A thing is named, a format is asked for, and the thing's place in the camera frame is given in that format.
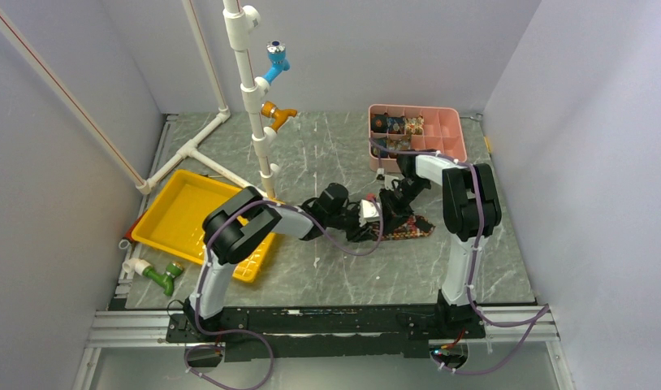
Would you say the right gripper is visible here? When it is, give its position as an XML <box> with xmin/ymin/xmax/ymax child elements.
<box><xmin>379</xmin><ymin>177</ymin><xmax>431</xmax><ymax>235</ymax></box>

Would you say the multicolour patterned necktie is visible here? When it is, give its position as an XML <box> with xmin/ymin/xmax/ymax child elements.
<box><xmin>382</xmin><ymin>214</ymin><xmax>435</xmax><ymax>241</ymax></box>

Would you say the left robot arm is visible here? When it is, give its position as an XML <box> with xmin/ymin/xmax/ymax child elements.
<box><xmin>184</xmin><ymin>183</ymin><xmax>385</xmax><ymax>341</ymax></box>

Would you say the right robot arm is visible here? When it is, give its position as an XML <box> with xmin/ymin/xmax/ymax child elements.
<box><xmin>379</xmin><ymin>149</ymin><xmax>502</xmax><ymax>337</ymax></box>

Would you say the blue dotted rolled tie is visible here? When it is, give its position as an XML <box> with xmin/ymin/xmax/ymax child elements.
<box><xmin>370</xmin><ymin>138</ymin><xmax>389</xmax><ymax>158</ymax></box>

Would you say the brown patterned rolled tie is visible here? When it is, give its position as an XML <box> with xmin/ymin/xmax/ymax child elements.
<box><xmin>386</xmin><ymin>136</ymin><xmax>412</xmax><ymax>158</ymax></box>

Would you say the gold floral rolled tie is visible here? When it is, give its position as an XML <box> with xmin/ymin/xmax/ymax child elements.
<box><xmin>404</xmin><ymin>115</ymin><xmax>425</xmax><ymax>136</ymax></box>

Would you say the dark rolled tie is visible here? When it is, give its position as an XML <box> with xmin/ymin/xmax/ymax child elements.
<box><xmin>369</xmin><ymin>115</ymin><xmax>389</xmax><ymax>133</ymax></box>

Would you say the pink divided organizer box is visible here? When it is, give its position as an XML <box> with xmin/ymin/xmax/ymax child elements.
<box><xmin>368</xmin><ymin>104</ymin><xmax>467</xmax><ymax>173</ymax></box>

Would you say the orange plastic faucet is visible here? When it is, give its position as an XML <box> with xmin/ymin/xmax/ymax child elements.
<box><xmin>261</xmin><ymin>101</ymin><xmax>298</xmax><ymax>132</ymax></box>

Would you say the yellow plastic tray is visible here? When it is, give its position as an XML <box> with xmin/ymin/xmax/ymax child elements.
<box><xmin>130</xmin><ymin>168</ymin><xmax>286</xmax><ymax>284</ymax></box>

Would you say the blue plastic faucet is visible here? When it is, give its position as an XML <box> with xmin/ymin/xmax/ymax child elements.
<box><xmin>263</xmin><ymin>41</ymin><xmax>291</xmax><ymax>84</ymax></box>

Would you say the green plastic faucet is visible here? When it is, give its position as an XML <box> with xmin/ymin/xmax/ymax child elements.
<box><xmin>141</xmin><ymin>262</ymin><xmax>184</xmax><ymax>297</ymax></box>

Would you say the white pipe with red stripe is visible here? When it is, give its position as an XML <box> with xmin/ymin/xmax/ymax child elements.
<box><xmin>0</xmin><ymin>7</ymin><xmax>152</xmax><ymax>195</ymax></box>

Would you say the white PVC pipe stand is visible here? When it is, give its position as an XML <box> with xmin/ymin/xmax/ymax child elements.
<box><xmin>142</xmin><ymin>1</ymin><xmax>279</xmax><ymax>198</ymax></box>

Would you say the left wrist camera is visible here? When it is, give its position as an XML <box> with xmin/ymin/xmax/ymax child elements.
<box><xmin>360</xmin><ymin>199</ymin><xmax>381</xmax><ymax>223</ymax></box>

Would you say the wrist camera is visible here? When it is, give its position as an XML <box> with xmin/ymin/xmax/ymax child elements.
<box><xmin>360</xmin><ymin>199</ymin><xmax>381</xmax><ymax>223</ymax></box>
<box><xmin>376</xmin><ymin>168</ymin><xmax>401</xmax><ymax>190</ymax></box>

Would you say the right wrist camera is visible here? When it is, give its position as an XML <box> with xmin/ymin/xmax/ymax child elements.
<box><xmin>376</xmin><ymin>168</ymin><xmax>401</xmax><ymax>190</ymax></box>

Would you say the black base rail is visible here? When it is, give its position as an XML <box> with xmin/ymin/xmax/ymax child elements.
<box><xmin>166</xmin><ymin>303</ymin><xmax>485</xmax><ymax>362</ymax></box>

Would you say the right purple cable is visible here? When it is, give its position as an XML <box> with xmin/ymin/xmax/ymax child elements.
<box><xmin>369</xmin><ymin>137</ymin><xmax>551</xmax><ymax>377</ymax></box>

